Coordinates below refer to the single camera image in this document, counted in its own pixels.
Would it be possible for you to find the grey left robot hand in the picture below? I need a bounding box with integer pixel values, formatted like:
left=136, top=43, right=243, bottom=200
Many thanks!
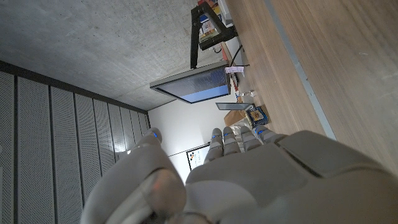
left=80, top=124, right=398, bottom=224

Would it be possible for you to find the small blue yellow box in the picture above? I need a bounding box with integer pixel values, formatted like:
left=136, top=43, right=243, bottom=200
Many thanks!
left=245, top=105, right=269, bottom=128

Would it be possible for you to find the black framed white poster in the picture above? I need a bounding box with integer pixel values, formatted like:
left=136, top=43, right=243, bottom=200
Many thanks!
left=185, top=142, right=211, bottom=171

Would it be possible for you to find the silver laptop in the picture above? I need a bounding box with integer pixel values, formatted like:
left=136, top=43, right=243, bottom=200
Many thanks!
left=215, top=102, right=253, bottom=111

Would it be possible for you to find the white paper tag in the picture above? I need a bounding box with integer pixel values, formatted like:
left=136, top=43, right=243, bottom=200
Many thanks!
left=224, top=65, right=245, bottom=77

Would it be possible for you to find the grey tape strip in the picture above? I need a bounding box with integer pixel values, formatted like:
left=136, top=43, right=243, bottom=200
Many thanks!
left=262, top=0, right=337, bottom=141

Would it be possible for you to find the flat computer monitor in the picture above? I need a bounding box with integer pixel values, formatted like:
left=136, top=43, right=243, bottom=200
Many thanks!
left=149, top=60, right=232, bottom=105

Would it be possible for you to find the printed cardboard box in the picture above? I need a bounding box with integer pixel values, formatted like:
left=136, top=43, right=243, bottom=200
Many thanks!
left=198, top=4, right=223, bottom=41

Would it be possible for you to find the flat white box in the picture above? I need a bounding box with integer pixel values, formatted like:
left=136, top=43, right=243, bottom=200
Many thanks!
left=216, top=0, right=233, bottom=26

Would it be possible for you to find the black monitor cable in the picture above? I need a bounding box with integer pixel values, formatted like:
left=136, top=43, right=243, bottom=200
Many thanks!
left=229, top=44, right=250, bottom=68

